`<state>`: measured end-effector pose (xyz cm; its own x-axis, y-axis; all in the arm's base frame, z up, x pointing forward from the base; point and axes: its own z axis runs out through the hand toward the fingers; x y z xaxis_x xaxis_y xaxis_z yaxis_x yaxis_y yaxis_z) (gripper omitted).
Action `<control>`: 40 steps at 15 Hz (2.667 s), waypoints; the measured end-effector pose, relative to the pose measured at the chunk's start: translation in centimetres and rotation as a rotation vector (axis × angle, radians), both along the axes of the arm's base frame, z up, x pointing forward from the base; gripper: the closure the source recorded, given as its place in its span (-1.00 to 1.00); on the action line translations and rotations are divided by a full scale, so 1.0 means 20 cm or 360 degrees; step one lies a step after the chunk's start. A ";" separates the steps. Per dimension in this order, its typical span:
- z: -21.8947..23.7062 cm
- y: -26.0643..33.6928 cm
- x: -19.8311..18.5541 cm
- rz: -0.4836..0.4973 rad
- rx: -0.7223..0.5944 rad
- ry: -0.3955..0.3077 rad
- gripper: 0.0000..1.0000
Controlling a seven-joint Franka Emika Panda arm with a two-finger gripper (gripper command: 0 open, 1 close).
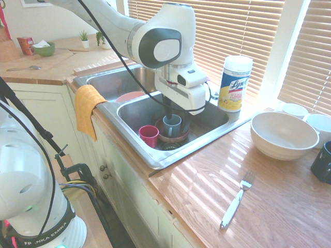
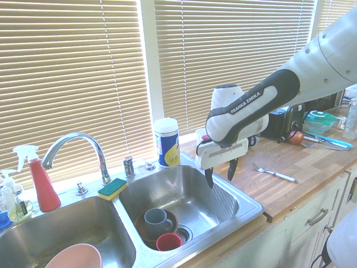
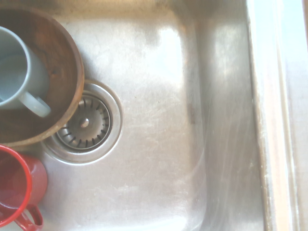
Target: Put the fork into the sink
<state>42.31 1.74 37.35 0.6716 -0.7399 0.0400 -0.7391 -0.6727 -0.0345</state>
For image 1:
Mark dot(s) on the black camera stand pole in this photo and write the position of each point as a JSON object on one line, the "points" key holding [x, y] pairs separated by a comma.
{"points": [[26, 111]]}

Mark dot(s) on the black sink drain strainer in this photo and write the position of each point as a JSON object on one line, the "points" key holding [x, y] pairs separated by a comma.
{"points": [[169, 146]]}

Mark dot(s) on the white bowl at edge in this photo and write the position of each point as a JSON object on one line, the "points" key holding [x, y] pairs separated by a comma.
{"points": [[322, 126]]}

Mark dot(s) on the dark blue mug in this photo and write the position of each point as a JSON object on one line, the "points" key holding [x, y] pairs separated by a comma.
{"points": [[320, 165]]}

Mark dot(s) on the black clamp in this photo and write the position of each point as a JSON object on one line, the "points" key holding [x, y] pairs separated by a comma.
{"points": [[77, 170]]}

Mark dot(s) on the small white cup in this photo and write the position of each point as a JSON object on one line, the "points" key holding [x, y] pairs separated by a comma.
{"points": [[294, 109]]}

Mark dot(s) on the green bowl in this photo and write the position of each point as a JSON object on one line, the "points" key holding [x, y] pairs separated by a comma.
{"points": [[45, 51]]}

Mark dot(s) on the bronze cabinet knob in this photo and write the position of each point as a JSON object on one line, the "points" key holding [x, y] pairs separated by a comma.
{"points": [[106, 176], [103, 168]]}

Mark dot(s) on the wooden robot mounting table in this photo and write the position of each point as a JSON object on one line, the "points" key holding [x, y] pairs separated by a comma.
{"points": [[82, 222]]}

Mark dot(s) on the chrome sink hole cap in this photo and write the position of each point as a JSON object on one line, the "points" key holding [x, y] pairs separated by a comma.
{"points": [[214, 96]]}

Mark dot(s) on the red carton box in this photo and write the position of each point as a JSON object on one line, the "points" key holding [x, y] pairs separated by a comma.
{"points": [[24, 45]]}

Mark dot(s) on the metal spoon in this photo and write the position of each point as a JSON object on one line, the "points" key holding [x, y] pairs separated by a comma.
{"points": [[35, 67]]}

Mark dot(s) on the red plastic cup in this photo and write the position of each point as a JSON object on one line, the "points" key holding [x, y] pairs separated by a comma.
{"points": [[148, 135]]}

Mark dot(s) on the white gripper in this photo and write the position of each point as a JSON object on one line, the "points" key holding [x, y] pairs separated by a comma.
{"points": [[190, 99]]}

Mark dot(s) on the yellow dish cloth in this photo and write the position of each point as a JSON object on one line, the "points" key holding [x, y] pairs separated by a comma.
{"points": [[85, 108]]}

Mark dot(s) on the stainless steel double sink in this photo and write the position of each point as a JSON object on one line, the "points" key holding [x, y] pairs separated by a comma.
{"points": [[144, 113]]}

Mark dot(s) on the white paper scrap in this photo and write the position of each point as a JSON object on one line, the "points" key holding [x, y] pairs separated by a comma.
{"points": [[40, 44]]}

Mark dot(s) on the brown wooden bowl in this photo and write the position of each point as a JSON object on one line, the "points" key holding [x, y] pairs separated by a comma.
{"points": [[170, 139]]}

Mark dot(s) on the grey mug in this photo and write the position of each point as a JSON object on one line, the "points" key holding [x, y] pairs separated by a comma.
{"points": [[174, 126]]}

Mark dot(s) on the large cream bowl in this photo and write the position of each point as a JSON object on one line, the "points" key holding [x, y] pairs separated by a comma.
{"points": [[282, 144]]}

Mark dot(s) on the small potted plant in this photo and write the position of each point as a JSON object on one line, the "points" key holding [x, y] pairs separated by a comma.
{"points": [[84, 41], [104, 44]]}

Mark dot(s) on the pink plate in sink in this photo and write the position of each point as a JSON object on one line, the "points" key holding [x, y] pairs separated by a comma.
{"points": [[129, 96]]}

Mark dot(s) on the wide wooden window blind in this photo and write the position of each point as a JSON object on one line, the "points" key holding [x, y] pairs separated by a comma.
{"points": [[232, 31]]}

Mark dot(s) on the narrow wooden window blind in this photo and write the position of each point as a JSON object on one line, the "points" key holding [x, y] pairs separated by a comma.
{"points": [[310, 56]]}

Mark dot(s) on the Lysol wipes canister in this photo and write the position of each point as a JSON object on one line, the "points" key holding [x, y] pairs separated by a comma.
{"points": [[232, 85]]}

